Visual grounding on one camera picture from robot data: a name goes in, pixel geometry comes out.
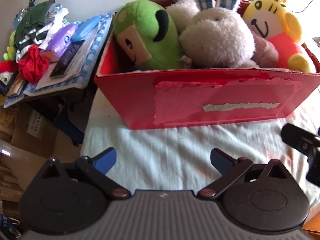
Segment white plush bunny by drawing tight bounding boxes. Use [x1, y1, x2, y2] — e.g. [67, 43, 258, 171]
[167, 0, 257, 68]

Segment green avocado plush toy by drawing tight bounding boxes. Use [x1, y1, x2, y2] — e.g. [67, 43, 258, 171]
[113, 0, 183, 70]

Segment cartoon bear bed sheet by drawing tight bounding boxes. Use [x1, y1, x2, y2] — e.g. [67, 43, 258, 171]
[81, 89, 319, 207]

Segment red cardboard box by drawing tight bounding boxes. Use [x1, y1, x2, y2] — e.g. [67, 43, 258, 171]
[95, 30, 319, 129]

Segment cardboard boxes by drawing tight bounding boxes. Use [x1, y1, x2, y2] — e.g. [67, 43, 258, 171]
[1, 97, 89, 202]

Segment pink plush toy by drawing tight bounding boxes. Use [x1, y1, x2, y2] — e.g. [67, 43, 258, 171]
[251, 31, 279, 68]

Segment red cloth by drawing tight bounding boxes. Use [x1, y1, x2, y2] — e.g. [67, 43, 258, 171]
[18, 45, 50, 85]

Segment purple tissue pack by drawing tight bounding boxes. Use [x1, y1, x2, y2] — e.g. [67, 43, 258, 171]
[40, 24, 78, 62]

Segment yellow tiger plush toy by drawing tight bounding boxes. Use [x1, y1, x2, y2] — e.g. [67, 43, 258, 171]
[242, 0, 316, 74]

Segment blue plastic case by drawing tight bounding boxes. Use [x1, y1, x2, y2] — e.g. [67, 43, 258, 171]
[72, 16, 100, 42]

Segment red santa plush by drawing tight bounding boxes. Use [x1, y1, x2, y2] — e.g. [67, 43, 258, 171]
[0, 61, 18, 85]

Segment small green plush toy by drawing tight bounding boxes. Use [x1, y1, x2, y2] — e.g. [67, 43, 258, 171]
[3, 31, 16, 61]

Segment green striped garment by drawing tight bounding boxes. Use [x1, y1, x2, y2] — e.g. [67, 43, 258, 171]
[14, 0, 55, 51]

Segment blue patterned cloth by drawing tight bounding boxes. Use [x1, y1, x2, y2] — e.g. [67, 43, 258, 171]
[44, 3, 69, 27]

